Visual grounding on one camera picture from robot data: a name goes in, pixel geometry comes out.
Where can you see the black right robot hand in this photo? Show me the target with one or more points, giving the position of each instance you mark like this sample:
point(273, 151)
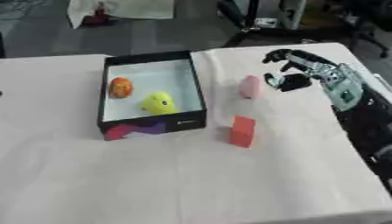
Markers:
point(295, 82)

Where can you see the black box with white inside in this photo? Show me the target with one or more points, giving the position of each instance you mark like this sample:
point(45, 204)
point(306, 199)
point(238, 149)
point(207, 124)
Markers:
point(153, 96)

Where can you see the pink egg-shaped toy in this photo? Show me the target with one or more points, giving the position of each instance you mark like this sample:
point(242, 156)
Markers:
point(250, 86)

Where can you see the red rectangular block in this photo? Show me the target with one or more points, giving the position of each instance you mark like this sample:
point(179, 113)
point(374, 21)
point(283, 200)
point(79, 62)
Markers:
point(242, 131)

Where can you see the black tripod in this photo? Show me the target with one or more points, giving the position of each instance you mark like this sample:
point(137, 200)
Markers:
point(250, 20)

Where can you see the black office chair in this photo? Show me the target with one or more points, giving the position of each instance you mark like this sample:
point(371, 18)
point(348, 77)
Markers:
point(367, 26)

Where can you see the yellow soft toy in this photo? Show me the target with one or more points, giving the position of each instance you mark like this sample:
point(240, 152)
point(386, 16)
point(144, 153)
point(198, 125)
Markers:
point(158, 103)

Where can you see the orange toy fruit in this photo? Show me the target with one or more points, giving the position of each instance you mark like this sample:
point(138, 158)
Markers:
point(121, 87)

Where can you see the white cloth-covered table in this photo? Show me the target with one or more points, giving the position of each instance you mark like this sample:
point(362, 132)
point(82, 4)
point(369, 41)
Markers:
point(122, 10)

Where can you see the red object on floor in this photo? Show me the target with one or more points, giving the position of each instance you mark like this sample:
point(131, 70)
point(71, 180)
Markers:
point(97, 17)

